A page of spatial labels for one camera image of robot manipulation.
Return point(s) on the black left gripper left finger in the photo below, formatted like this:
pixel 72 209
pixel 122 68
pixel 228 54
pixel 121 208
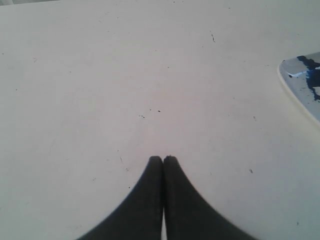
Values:
pixel 140 215

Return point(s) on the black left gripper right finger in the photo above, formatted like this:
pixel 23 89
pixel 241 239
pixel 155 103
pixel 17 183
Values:
pixel 187 215

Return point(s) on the white square paint dish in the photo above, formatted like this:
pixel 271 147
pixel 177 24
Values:
pixel 300 80

